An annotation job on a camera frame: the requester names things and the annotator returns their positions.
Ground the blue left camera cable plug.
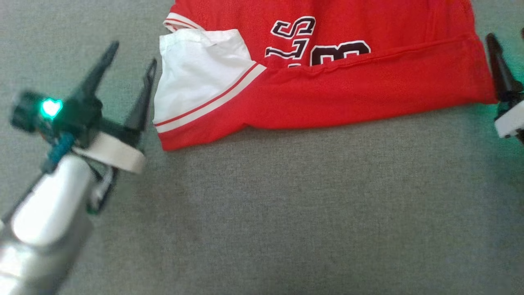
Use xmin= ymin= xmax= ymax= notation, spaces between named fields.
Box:
xmin=41 ymin=133 xmax=77 ymax=173

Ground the large grey sofa seat cushion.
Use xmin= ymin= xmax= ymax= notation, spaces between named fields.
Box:
xmin=0 ymin=0 xmax=524 ymax=295

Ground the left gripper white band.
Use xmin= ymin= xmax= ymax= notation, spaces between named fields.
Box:
xmin=74 ymin=41 xmax=158 ymax=174

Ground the red white sports jersey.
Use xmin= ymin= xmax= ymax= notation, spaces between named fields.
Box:
xmin=153 ymin=0 xmax=498 ymax=151

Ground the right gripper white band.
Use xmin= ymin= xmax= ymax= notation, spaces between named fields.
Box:
xmin=485 ymin=28 xmax=524 ymax=144

